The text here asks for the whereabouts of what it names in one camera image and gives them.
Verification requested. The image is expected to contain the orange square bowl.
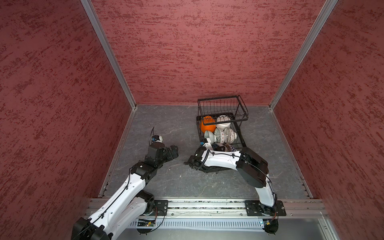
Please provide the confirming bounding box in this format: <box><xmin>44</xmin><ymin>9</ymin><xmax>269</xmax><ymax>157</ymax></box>
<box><xmin>200</xmin><ymin>116</ymin><xmax>217</xmax><ymax>134</ymax></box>

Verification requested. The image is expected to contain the white lattice patterned bowl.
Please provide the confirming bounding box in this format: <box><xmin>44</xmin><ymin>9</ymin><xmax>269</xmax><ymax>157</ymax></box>
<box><xmin>224</xmin><ymin>128</ymin><xmax>237</xmax><ymax>144</ymax></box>

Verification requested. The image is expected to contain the right corner aluminium profile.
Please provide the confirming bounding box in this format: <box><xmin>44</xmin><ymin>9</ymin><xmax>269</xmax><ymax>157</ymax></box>
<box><xmin>269</xmin><ymin>0</ymin><xmax>338</xmax><ymax>112</ymax></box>

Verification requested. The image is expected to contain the perforated cable duct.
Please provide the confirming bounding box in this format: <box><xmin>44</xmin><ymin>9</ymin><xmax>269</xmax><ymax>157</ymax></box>
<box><xmin>128</xmin><ymin>218</ymin><xmax>266</xmax><ymax>230</ymax></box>

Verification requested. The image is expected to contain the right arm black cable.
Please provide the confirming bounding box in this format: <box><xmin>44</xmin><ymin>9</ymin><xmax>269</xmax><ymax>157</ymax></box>
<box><xmin>184</xmin><ymin>149</ymin><xmax>241</xmax><ymax>174</ymax></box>

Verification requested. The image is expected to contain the black wire dish rack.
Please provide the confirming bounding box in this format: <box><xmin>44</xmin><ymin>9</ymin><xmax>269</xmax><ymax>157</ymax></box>
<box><xmin>196</xmin><ymin>95</ymin><xmax>249</xmax><ymax>150</ymax></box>

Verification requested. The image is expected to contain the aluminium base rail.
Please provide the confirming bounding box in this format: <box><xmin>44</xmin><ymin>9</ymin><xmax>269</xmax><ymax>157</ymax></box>
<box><xmin>155</xmin><ymin>198</ymin><xmax>329</xmax><ymax>219</ymax></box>

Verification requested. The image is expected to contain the left corner aluminium profile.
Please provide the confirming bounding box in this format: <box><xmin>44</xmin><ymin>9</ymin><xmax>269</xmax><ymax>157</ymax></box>
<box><xmin>81</xmin><ymin>0</ymin><xmax>137</xmax><ymax>111</ymax></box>

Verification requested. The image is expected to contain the grey green patterned bowl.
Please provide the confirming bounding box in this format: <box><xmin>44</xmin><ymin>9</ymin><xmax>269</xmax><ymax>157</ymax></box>
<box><xmin>214</xmin><ymin>128</ymin><xmax>226</xmax><ymax>144</ymax></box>

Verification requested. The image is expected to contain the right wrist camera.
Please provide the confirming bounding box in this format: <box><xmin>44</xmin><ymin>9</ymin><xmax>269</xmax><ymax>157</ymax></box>
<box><xmin>202</xmin><ymin>143</ymin><xmax>213</xmax><ymax>152</ymax></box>

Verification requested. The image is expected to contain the corner aluminium profile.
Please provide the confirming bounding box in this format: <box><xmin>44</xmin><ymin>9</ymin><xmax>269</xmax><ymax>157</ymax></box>
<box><xmin>269</xmin><ymin>0</ymin><xmax>338</xmax><ymax>112</ymax></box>
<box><xmin>81</xmin><ymin>0</ymin><xmax>137</xmax><ymax>111</ymax></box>

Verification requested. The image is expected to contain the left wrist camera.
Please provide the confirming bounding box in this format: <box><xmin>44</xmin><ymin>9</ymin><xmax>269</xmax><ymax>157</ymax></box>
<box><xmin>151</xmin><ymin>135</ymin><xmax>163</xmax><ymax>143</ymax></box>

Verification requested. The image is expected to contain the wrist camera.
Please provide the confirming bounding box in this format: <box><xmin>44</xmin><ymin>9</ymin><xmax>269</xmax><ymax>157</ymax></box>
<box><xmin>202</xmin><ymin>143</ymin><xmax>213</xmax><ymax>152</ymax></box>
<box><xmin>151</xmin><ymin>135</ymin><xmax>163</xmax><ymax>143</ymax></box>

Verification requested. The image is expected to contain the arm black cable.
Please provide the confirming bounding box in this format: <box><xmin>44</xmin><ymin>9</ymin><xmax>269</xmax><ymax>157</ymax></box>
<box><xmin>71</xmin><ymin>126</ymin><xmax>157</xmax><ymax>240</ymax></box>
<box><xmin>184</xmin><ymin>149</ymin><xmax>241</xmax><ymax>174</ymax></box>

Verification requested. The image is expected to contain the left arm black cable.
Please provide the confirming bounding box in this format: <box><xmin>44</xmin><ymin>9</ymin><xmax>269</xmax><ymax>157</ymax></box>
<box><xmin>71</xmin><ymin>126</ymin><xmax>157</xmax><ymax>240</ymax></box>

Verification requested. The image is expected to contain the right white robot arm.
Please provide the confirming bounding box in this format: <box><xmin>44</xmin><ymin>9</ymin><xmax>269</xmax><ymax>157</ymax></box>
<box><xmin>184</xmin><ymin>144</ymin><xmax>278</xmax><ymax>217</ymax></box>

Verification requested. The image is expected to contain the red patterned bowl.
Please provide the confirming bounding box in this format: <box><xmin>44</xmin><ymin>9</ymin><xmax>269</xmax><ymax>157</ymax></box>
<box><xmin>225</xmin><ymin>145</ymin><xmax>237</xmax><ymax>152</ymax></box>

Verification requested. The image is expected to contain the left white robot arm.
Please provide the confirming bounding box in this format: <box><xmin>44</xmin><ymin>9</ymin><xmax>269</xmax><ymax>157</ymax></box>
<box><xmin>71</xmin><ymin>142</ymin><xmax>179</xmax><ymax>240</ymax></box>

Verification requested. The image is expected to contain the blue patterned bowl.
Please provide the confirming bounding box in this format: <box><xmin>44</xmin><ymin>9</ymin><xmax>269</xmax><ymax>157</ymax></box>
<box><xmin>212</xmin><ymin>143</ymin><xmax>228</xmax><ymax>152</ymax></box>

